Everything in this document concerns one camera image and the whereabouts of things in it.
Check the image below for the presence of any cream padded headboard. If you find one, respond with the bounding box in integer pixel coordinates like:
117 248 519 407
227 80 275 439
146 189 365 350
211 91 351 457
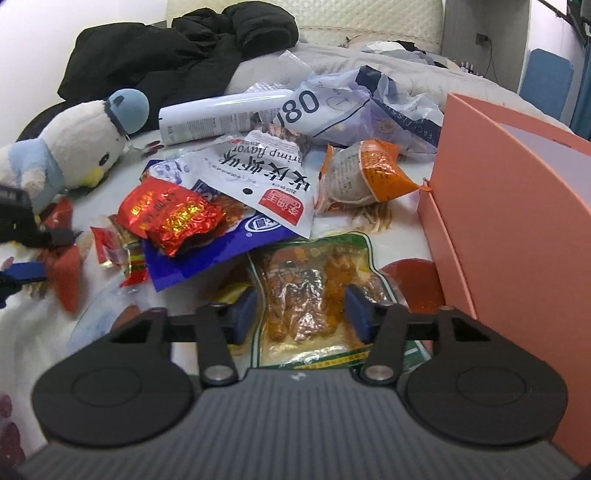
166 1 445 53

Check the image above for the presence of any black jacket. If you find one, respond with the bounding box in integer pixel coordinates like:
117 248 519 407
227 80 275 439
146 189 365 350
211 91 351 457
19 1 300 140

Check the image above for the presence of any pink cardboard box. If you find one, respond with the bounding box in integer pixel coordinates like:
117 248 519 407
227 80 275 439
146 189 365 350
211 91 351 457
418 94 590 464

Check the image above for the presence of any blue chair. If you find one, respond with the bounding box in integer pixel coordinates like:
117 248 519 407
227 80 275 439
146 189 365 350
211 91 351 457
519 49 574 120

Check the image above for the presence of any white blue plush penguin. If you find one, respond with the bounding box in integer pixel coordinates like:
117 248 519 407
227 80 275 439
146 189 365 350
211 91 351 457
1 89 149 213

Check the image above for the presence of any orange wrapped snack pack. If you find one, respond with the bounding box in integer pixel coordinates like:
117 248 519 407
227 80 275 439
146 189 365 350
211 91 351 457
315 139 431 213

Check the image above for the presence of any grey quilt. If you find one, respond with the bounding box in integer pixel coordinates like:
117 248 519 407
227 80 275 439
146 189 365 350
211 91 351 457
225 41 569 133

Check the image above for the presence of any white shrimp flavor snack bag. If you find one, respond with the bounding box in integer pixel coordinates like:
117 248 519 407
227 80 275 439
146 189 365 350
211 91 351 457
161 130 324 239

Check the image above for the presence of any green clear snack pack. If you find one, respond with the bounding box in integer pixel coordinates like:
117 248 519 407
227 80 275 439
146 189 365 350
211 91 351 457
249 233 406 369

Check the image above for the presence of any white spray can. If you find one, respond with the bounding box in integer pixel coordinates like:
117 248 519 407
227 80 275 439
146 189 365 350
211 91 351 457
158 89 293 145

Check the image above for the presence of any red foil snack pack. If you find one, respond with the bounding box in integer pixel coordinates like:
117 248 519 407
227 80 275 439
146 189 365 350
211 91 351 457
116 177 225 257

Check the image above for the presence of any small red clear snack pack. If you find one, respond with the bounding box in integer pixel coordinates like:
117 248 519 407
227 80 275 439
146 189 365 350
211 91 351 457
90 215 149 287

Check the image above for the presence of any translucent blue snack bag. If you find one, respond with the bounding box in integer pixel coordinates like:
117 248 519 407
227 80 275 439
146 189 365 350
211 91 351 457
273 66 444 161

